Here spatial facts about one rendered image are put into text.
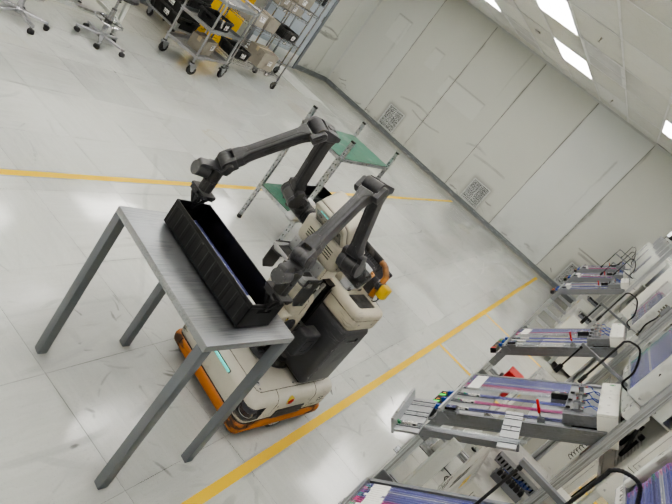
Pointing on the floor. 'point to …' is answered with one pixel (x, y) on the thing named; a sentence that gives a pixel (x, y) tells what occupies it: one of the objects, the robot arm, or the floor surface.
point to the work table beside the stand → (141, 234)
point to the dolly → (177, 13)
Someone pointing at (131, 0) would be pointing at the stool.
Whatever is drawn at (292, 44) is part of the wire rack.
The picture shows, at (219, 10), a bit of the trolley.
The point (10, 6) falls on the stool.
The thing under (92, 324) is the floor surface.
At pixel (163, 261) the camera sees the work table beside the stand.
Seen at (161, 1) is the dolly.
